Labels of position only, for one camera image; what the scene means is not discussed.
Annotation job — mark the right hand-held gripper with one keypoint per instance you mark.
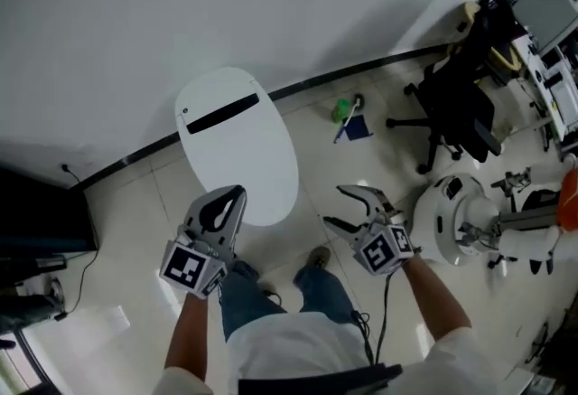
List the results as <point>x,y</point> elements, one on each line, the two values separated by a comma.
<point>381,248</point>

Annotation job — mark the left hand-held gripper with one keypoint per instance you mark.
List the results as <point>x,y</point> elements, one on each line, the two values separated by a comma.
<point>189,269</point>

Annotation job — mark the white toilet lid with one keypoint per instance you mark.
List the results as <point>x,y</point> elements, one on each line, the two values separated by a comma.
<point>244,167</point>

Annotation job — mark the person's left forearm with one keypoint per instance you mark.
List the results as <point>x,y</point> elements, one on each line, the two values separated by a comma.
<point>187,339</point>

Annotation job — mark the person's right forearm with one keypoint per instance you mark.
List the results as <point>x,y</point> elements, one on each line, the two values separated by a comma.
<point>433,303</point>

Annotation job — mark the white toilet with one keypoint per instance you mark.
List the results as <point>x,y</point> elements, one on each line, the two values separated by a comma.
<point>212,86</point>

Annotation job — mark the person's left leg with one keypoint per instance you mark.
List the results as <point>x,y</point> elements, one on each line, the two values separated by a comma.
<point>246,303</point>

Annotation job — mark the person's left shoe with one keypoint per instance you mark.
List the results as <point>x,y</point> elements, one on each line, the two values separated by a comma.
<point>270,291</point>

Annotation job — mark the white robot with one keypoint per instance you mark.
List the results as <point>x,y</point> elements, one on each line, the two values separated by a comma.
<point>447,221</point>

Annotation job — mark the black office chair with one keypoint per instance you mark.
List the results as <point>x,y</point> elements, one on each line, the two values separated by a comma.
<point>456,117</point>

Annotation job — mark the white shirt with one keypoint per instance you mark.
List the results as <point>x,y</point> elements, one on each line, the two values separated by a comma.
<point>293,348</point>

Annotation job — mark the black chest device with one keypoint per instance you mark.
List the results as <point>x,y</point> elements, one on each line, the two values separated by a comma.
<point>316,379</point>

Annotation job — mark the black cabinet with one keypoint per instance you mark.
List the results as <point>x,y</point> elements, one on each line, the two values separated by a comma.
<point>40,212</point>

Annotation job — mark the black clothing bundle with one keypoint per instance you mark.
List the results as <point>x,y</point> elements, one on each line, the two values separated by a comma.
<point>487,40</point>

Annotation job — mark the cream yellow chair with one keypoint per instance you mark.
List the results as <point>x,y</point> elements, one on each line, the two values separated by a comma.
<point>467,15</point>

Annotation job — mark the white office desk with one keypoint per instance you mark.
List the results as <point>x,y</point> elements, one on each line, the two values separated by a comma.
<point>557,99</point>

